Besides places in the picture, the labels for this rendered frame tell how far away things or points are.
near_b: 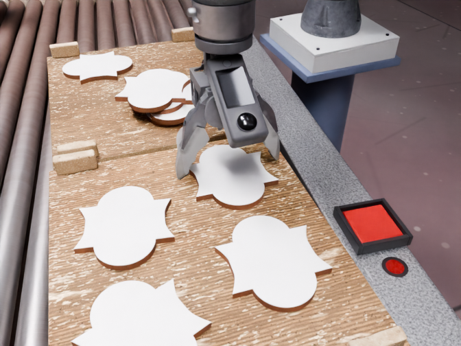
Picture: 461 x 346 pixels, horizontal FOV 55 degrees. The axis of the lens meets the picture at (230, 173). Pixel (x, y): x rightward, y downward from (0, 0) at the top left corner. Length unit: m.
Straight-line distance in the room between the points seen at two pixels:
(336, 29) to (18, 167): 0.78
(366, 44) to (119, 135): 0.65
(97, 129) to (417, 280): 0.54
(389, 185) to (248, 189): 1.62
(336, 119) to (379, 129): 1.31
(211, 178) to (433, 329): 0.33
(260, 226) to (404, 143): 1.99
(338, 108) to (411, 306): 0.78
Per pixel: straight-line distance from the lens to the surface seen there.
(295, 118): 0.83
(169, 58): 1.01
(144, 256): 0.54
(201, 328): 0.48
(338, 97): 1.24
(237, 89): 0.54
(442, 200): 2.21
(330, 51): 1.10
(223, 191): 0.62
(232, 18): 0.53
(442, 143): 2.58
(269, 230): 0.56
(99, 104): 0.86
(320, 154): 0.75
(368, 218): 0.63
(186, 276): 0.53
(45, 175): 0.74
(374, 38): 1.18
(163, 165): 0.68
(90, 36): 1.22
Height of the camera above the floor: 1.35
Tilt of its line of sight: 39 degrees down
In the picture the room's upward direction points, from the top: straight up
